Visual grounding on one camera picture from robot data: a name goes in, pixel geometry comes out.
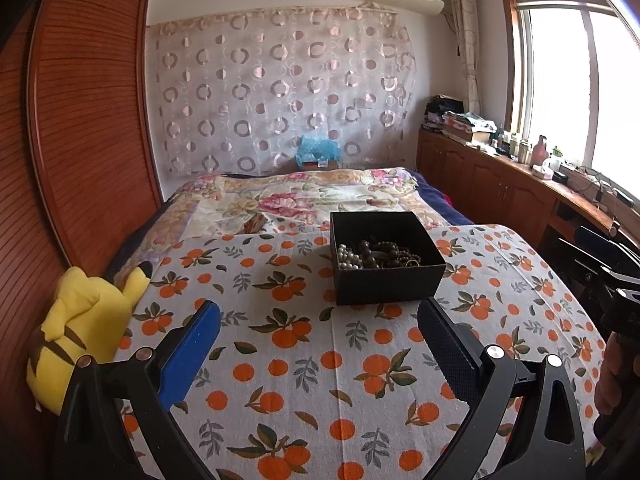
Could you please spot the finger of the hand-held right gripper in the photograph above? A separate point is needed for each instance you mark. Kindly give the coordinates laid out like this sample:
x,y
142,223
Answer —
x,y
620,310
607,247

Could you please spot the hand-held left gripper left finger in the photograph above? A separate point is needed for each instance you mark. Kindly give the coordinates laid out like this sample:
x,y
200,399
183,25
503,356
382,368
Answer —
x,y
192,355

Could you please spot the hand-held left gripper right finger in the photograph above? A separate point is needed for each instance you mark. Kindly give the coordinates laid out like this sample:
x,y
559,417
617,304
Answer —
x,y
447,350

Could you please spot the black jewelry box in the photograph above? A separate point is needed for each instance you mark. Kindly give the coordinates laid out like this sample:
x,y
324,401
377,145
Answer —
x,y
390,285

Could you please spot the person's right hand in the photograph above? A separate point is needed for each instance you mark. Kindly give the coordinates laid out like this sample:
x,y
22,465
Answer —
x,y
615,375

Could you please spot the small black box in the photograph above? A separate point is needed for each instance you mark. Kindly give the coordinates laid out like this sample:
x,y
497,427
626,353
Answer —
x,y
560,177

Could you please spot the small white box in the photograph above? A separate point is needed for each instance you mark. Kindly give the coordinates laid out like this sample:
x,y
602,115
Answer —
x,y
542,172

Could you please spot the yellow plush toy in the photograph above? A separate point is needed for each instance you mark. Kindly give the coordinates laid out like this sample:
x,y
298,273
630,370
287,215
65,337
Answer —
x,y
85,320

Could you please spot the pink bottle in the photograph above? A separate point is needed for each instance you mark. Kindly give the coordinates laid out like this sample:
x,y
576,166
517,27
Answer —
x,y
540,152

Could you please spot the orange fruit print cloth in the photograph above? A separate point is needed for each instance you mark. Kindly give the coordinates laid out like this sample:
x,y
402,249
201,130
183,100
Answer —
x,y
325,360

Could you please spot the wooden cabinet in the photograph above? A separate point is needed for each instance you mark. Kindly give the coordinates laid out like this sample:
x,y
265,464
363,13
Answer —
x,y
490,185

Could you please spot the row of small bottles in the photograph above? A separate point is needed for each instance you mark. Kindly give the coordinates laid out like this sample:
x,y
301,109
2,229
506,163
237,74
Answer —
x,y
515,147

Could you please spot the navy blue blanket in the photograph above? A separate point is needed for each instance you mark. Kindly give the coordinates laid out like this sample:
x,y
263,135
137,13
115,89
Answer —
x,y
445,200

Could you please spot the wood framed window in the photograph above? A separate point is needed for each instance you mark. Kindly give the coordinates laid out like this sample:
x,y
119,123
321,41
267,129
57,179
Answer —
x,y
565,85

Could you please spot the floral blanket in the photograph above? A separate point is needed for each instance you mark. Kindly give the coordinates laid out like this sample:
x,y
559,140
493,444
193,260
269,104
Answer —
x,y
280,200

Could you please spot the stack of books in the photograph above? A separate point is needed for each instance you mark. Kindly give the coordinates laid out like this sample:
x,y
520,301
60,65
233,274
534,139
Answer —
x,y
467,127

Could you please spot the pile of dark clothes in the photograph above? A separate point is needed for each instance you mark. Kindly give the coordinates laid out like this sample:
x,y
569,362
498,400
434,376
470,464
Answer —
x,y
440,110

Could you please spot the small cardboard box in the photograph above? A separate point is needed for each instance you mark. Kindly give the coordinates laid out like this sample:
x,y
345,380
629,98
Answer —
x,y
320,164

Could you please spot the blue plastic bag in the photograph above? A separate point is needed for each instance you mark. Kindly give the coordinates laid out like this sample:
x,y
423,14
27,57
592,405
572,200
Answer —
x,y
317,149

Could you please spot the wooden slatted wardrobe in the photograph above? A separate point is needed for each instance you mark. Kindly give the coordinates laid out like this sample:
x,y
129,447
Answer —
x,y
90,135

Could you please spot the beige window curtain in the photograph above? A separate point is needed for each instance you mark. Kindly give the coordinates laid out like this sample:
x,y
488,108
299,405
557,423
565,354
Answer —
x,y
467,45

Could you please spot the circle pattern wall curtain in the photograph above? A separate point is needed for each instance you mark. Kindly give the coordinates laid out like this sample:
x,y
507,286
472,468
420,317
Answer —
x,y
280,85

